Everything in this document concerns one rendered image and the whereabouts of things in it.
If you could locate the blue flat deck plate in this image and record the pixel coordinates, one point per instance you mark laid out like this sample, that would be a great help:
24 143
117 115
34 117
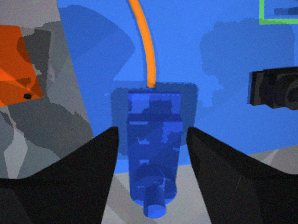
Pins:
235 63

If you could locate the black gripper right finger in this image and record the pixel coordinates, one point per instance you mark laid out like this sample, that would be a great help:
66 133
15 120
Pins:
238 189

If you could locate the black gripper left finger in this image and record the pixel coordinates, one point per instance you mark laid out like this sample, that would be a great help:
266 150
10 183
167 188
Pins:
71 191

